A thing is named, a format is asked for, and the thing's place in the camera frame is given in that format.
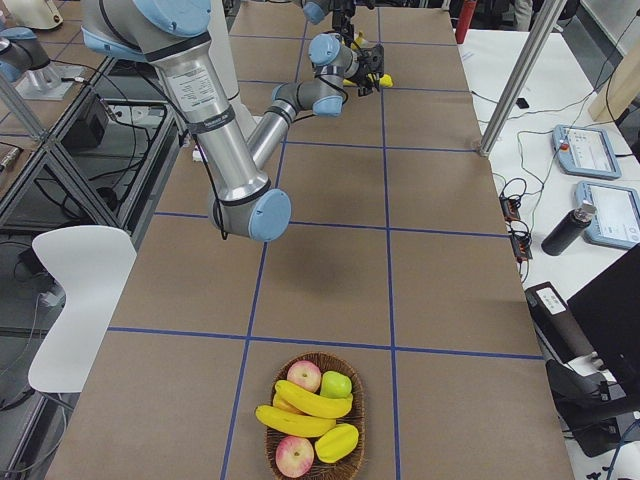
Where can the black label printer box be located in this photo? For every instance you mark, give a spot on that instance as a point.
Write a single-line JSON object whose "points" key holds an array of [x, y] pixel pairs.
{"points": [[557, 324]]}

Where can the blue teach pendant tablet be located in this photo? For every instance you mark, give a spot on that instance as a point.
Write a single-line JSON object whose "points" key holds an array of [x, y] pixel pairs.
{"points": [[586, 152], [616, 221]]}

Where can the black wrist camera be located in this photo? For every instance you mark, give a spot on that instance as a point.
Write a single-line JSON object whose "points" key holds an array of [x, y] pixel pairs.
{"points": [[373, 59]]}

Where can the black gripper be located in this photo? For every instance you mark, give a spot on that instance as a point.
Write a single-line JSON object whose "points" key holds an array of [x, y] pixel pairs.
{"points": [[363, 65], [341, 19]]}

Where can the aluminium frame post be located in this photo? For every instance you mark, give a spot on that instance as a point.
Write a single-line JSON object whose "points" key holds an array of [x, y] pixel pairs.
{"points": [[533, 46]]}

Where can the woven wicker fruit basket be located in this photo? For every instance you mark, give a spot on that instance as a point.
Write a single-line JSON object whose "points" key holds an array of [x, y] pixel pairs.
{"points": [[349, 466]]}

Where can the black water bottle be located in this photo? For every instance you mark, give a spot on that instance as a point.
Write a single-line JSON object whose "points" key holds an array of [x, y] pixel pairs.
{"points": [[569, 229]]}

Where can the white chair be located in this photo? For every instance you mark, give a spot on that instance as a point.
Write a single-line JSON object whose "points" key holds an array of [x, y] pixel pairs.
{"points": [[91, 263]]}

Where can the yellow banana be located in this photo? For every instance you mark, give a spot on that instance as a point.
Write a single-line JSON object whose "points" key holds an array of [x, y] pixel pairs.
{"points": [[293, 424], [386, 80], [311, 403]]}

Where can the black monitor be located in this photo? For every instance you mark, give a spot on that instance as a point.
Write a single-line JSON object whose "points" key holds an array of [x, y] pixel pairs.
{"points": [[607, 311]]}

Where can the red cylinder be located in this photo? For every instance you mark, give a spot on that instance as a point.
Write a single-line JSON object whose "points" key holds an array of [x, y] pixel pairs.
{"points": [[465, 17]]}

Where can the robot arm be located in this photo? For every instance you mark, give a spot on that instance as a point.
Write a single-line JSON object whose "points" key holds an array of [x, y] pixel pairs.
{"points": [[174, 37], [315, 11]]}

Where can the small black box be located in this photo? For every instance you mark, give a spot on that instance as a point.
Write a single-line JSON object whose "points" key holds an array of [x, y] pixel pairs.
{"points": [[522, 103]]}

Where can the green apple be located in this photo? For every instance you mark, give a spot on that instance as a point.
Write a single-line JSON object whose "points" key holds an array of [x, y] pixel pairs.
{"points": [[335, 385]]}

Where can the pink apple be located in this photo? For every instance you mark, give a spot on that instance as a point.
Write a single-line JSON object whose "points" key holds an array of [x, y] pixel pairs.
{"points": [[294, 456], [305, 374]]}

